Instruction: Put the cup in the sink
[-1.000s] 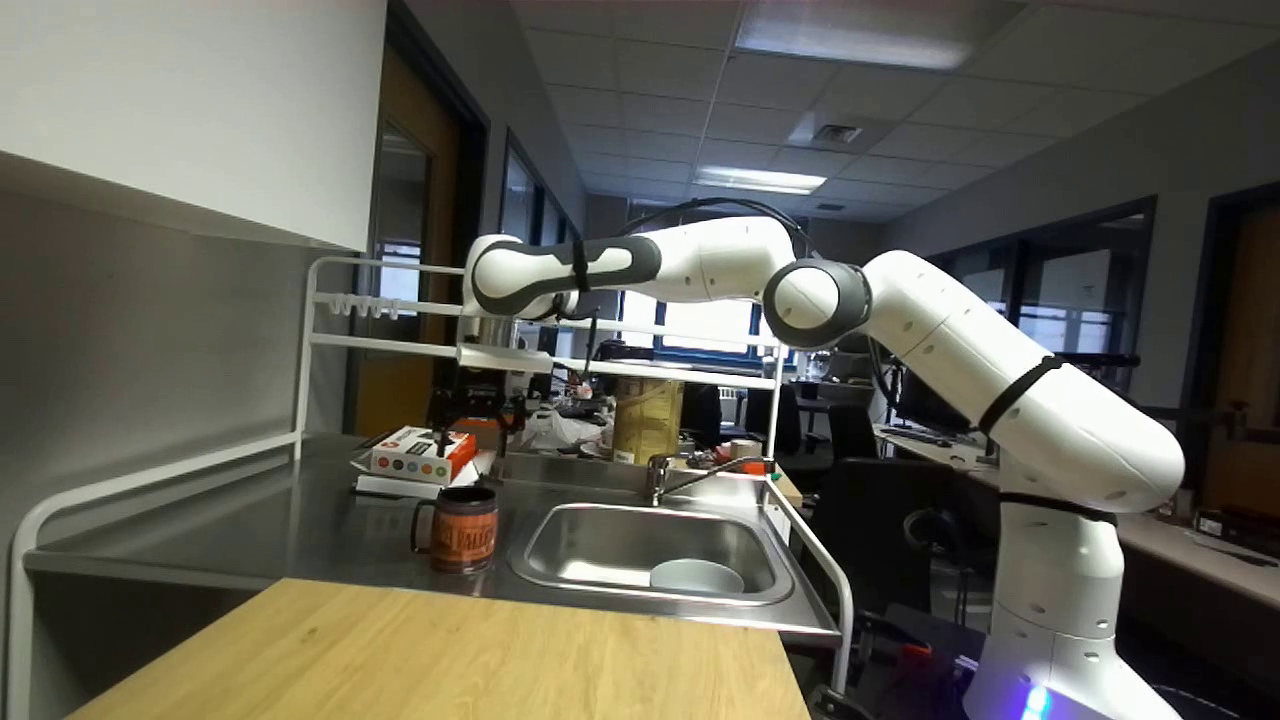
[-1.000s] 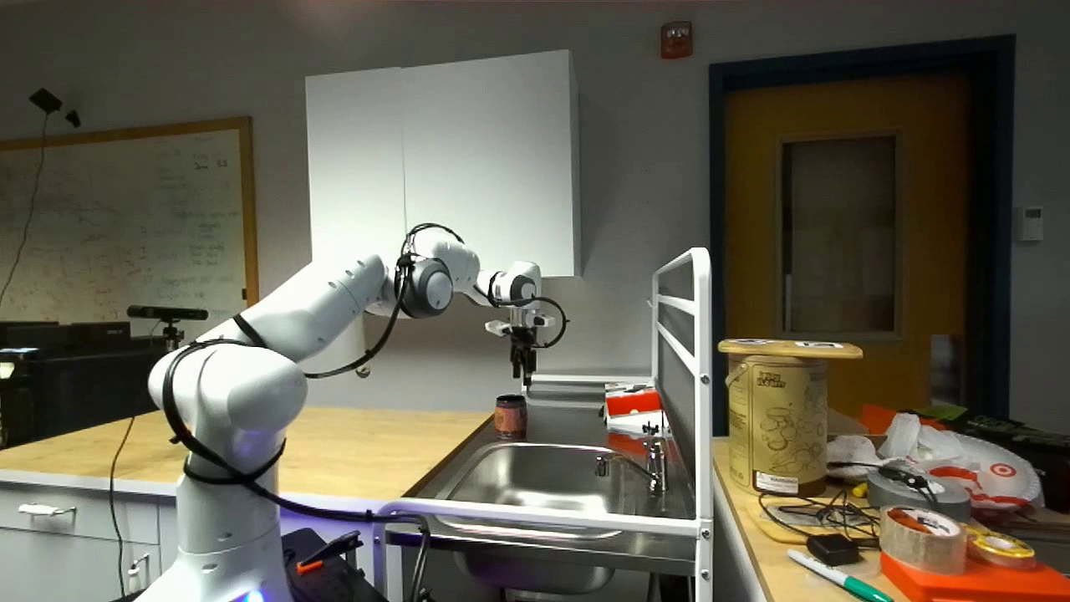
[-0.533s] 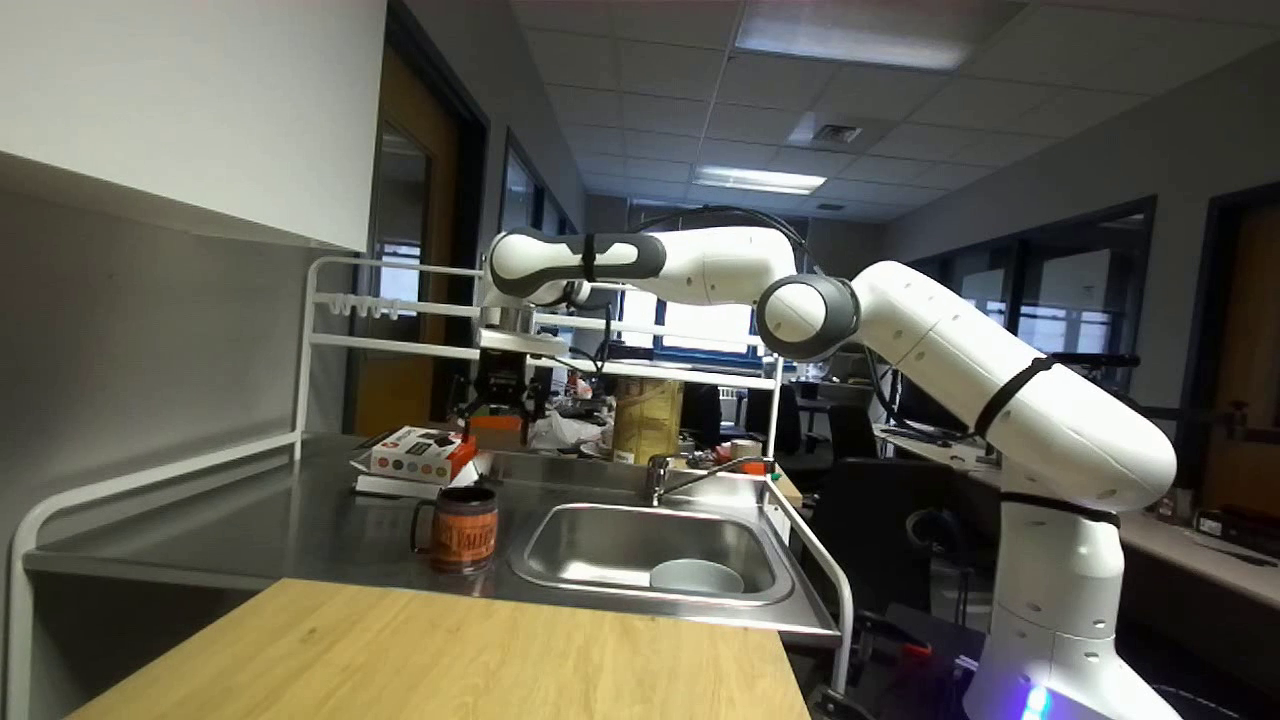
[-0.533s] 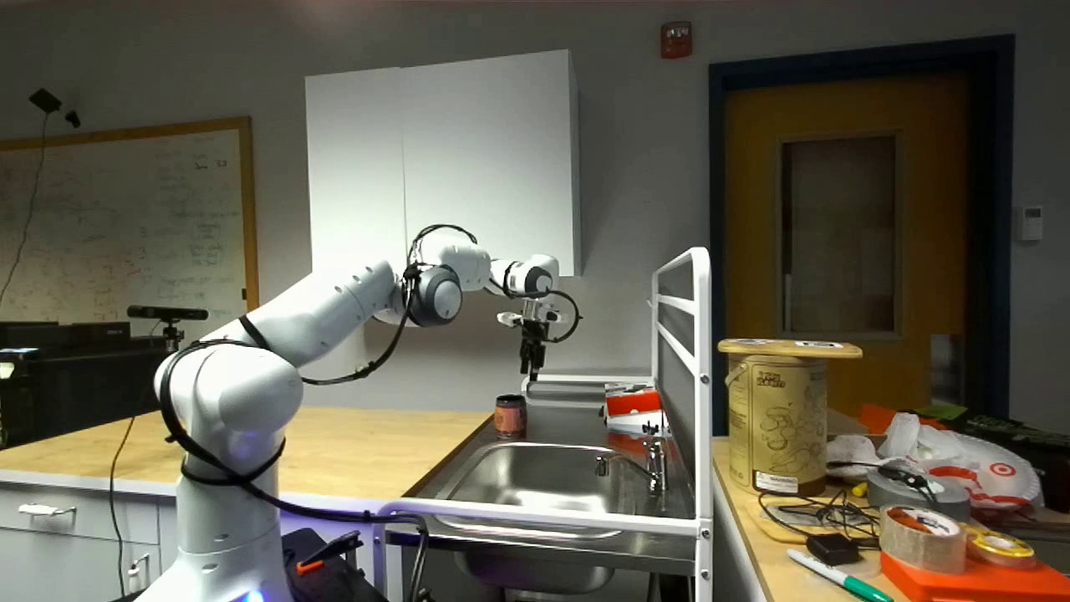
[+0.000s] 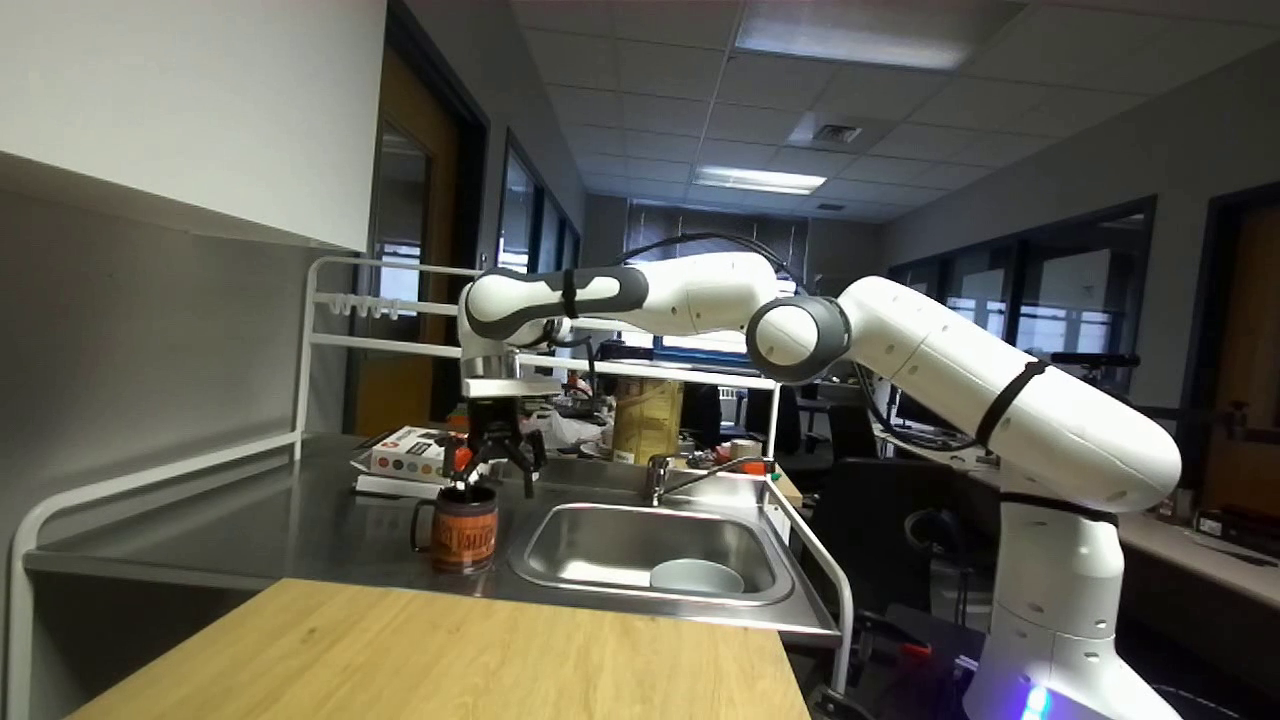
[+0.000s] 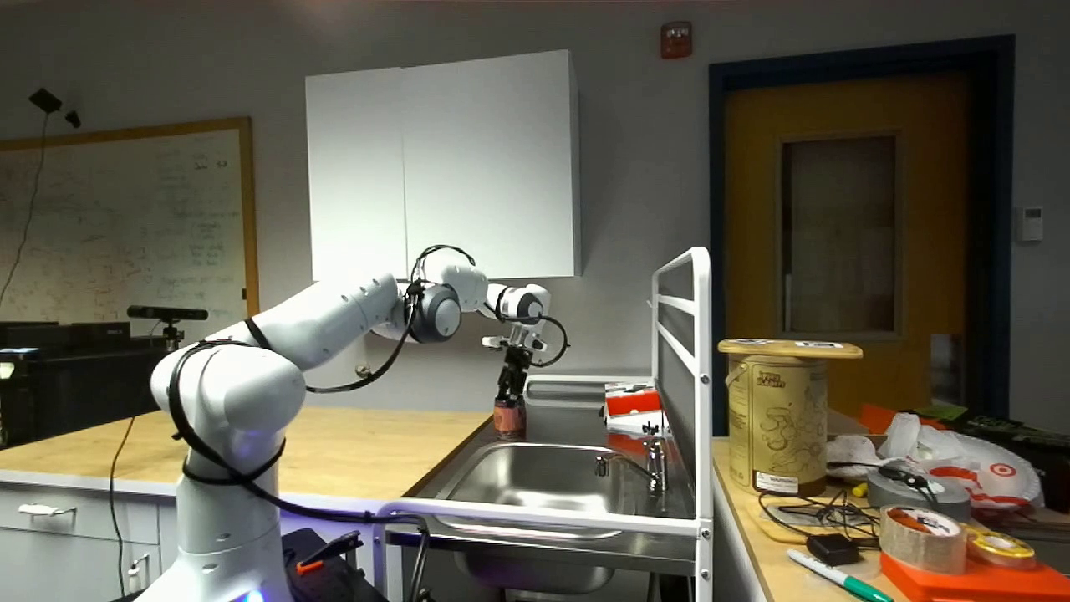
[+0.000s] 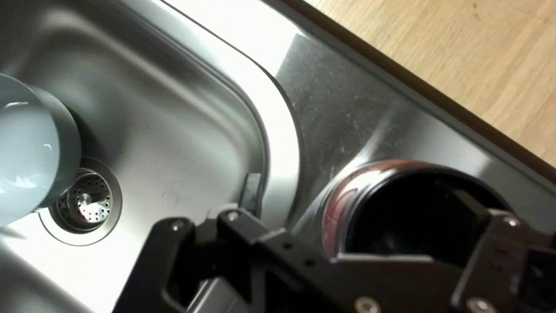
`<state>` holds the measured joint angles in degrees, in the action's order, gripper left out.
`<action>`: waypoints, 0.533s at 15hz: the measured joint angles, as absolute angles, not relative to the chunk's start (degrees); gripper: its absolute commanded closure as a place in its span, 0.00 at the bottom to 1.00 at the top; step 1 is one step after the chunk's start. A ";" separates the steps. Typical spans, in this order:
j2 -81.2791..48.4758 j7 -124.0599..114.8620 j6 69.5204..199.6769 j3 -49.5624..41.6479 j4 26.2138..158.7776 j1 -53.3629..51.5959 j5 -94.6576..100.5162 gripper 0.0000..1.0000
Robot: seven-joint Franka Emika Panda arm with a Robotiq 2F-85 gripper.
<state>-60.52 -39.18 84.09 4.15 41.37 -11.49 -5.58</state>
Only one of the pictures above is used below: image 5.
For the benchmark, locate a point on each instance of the white whiteboard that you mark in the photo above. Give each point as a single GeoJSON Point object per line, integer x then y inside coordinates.
{"type": "Point", "coordinates": [186, 104]}

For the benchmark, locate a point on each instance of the ceiling air vent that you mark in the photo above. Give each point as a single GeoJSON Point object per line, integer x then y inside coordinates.
{"type": "Point", "coordinates": [825, 129]}

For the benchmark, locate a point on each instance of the yellow door with window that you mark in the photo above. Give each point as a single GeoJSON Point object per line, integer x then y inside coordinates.
{"type": "Point", "coordinates": [427, 123]}

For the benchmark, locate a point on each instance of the large ceiling light panel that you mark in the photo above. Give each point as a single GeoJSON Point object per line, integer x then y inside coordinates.
{"type": "Point", "coordinates": [853, 33]}

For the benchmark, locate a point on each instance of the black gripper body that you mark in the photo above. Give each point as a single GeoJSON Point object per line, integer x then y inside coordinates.
{"type": "Point", "coordinates": [505, 428]}

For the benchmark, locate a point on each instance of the white desk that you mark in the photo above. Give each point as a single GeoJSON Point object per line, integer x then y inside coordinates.
{"type": "Point", "coordinates": [1206, 558]}

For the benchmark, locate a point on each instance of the chrome sink faucet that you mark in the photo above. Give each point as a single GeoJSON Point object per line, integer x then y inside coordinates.
{"type": "Point", "coordinates": [686, 486]}

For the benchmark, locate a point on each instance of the brown wooden door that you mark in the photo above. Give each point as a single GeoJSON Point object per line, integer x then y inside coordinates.
{"type": "Point", "coordinates": [1247, 372]}

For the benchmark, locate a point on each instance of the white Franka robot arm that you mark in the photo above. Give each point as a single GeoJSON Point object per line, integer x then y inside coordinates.
{"type": "Point", "coordinates": [1064, 427]}

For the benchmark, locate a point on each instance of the colourful red white box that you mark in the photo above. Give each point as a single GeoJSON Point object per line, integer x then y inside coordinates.
{"type": "Point", "coordinates": [407, 452]}

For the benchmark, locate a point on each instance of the dark framed office window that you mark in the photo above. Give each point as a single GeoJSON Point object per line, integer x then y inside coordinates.
{"type": "Point", "coordinates": [1064, 294]}

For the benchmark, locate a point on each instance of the white plastic bag red logo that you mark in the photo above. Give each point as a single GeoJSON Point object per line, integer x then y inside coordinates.
{"type": "Point", "coordinates": [574, 428]}

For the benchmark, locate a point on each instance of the small ceiling light panel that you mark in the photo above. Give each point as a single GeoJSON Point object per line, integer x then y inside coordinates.
{"type": "Point", "coordinates": [760, 180]}

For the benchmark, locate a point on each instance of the wooden counter top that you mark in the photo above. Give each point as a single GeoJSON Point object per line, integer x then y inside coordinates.
{"type": "Point", "coordinates": [310, 347]}

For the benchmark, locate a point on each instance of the stainless steel sink counter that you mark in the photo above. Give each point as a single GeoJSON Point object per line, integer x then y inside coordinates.
{"type": "Point", "coordinates": [266, 521]}

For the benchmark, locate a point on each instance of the flat white box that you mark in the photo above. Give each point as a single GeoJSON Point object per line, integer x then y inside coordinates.
{"type": "Point", "coordinates": [384, 486]}

